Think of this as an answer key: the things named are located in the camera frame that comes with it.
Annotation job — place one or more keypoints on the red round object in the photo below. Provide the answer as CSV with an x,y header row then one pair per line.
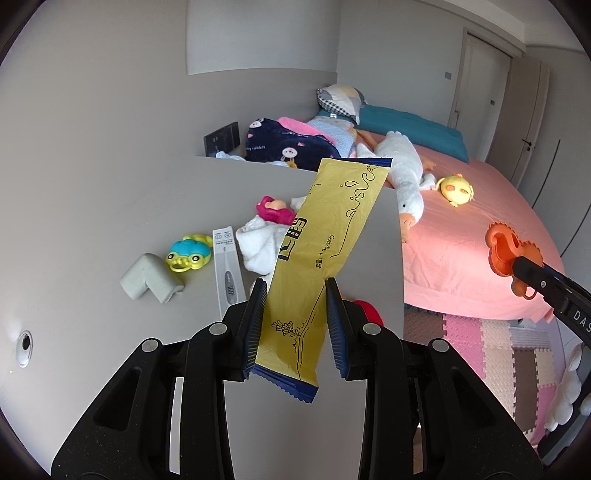
x,y
369,311

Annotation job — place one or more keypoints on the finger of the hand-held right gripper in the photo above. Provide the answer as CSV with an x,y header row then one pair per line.
x,y
535,274

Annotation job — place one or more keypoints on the pink fleece blanket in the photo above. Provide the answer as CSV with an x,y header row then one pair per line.
x,y
295,125

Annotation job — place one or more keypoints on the pink doll toy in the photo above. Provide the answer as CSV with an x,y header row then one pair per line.
x,y
270,210

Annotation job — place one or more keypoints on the white plush toy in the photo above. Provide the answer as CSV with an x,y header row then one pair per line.
x,y
565,392

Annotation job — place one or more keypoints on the black wall socket panel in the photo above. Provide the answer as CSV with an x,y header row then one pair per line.
x,y
221,138

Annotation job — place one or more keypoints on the orange plastic toy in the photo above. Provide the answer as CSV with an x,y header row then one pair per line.
x,y
501,244

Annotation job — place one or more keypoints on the blue and yellow frog toy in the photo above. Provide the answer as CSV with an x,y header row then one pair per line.
x,y
187,251

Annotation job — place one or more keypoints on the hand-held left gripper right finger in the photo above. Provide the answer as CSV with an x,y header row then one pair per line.
x,y
337,323

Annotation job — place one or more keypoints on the yellow chick plush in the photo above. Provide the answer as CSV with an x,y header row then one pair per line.
x,y
455,189

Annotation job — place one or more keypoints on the white thermometer box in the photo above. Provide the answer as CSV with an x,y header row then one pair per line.
x,y
226,267

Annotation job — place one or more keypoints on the beige wardrobe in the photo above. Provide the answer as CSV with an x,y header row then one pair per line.
x,y
540,138

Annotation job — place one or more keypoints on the grey foam corner guard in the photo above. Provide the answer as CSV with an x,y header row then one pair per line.
x,y
147,274

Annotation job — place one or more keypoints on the yellow snack wrapper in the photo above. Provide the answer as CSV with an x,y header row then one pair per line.
x,y
323,230

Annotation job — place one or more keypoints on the grey room door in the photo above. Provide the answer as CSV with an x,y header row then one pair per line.
x,y
480,83

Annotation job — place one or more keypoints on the navy rabbit print blanket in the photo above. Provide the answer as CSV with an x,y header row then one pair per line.
x,y
277,143

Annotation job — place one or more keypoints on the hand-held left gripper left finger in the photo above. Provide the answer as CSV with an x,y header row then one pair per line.
x,y
256,323

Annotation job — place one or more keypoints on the light blue checked blanket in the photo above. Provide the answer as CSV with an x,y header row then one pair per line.
x,y
337,134

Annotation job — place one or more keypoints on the white goose plush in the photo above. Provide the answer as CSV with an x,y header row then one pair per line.
x,y
401,161

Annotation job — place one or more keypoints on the light blue baby garment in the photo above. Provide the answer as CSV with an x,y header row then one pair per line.
x,y
228,156

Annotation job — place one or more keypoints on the pastel foam floor mat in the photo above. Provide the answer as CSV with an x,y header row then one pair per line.
x,y
485,360

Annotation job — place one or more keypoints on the patchwork patterned pillow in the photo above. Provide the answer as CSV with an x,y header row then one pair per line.
x,y
341,99

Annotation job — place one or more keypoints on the pink bed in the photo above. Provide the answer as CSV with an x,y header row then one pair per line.
x,y
461,258

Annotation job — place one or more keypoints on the teal pillow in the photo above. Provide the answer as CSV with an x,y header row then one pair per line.
x,y
415,127

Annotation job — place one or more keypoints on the white crumpled cloth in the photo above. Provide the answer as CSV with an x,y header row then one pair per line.
x,y
258,244

